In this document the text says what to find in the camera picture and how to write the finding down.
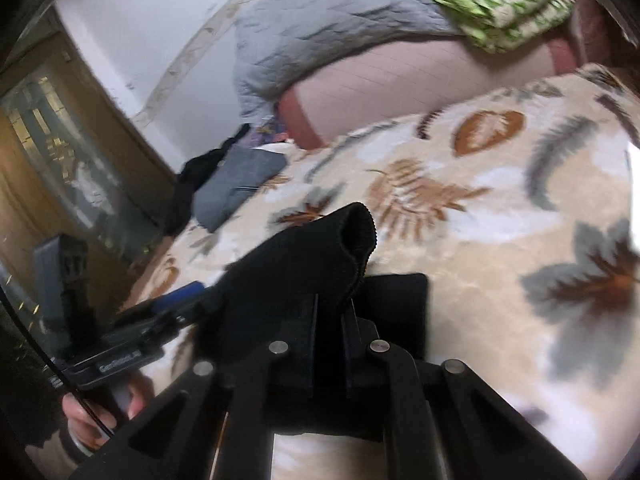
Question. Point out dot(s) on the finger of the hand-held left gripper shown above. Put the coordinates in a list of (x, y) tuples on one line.
[(175, 297)]

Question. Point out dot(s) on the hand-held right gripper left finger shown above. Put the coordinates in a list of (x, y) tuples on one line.
[(307, 355)]

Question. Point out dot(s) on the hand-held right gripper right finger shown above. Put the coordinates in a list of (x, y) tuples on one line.
[(357, 360)]

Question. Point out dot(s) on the black pants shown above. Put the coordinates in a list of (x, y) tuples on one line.
[(320, 250)]

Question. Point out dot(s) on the person's left hand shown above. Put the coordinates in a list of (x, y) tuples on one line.
[(85, 420)]

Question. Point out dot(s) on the black garment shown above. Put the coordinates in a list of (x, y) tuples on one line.
[(190, 185)]

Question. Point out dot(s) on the folded grey jeans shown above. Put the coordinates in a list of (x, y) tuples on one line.
[(235, 185)]

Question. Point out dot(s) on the wooden door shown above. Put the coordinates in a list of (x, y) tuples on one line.
[(60, 160)]

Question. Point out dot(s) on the leaf print plush blanket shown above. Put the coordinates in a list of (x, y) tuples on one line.
[(500, 240)]

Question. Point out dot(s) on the colourful printed cloth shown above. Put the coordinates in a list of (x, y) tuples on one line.
[(272, 132)]

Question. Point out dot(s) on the grey quilted blanket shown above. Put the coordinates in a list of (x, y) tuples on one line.
[(325, 25)]

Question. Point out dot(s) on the green patterned blanket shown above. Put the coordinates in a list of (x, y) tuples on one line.
[(490, 5)]

